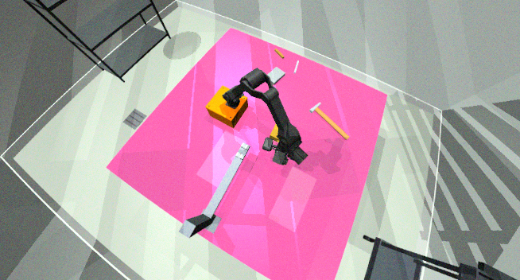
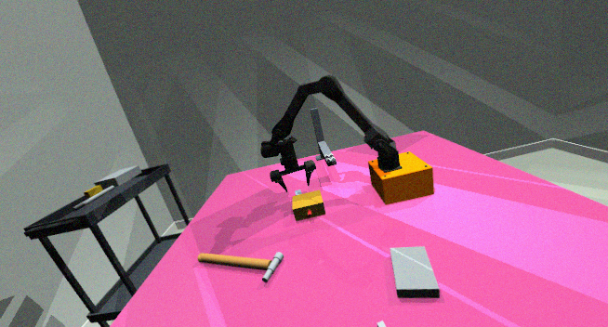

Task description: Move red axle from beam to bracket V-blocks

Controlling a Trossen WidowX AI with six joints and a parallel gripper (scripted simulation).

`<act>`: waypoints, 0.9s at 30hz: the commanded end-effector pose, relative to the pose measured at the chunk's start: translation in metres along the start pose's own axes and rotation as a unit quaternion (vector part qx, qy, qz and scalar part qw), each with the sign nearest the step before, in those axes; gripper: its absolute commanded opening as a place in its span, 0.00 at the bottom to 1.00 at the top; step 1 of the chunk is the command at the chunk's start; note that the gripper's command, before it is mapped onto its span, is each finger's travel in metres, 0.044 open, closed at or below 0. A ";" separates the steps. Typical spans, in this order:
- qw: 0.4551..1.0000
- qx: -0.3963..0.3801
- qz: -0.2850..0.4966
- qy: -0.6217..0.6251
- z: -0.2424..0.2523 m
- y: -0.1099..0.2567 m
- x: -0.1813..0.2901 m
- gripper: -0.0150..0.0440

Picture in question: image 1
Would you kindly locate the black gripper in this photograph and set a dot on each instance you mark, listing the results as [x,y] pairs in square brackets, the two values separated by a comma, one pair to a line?
[268,146]

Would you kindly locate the hammer with wooden handle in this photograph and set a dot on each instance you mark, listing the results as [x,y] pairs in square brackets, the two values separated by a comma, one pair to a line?
[325,117]

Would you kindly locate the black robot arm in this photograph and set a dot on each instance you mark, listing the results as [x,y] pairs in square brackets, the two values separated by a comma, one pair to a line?
[288,134]

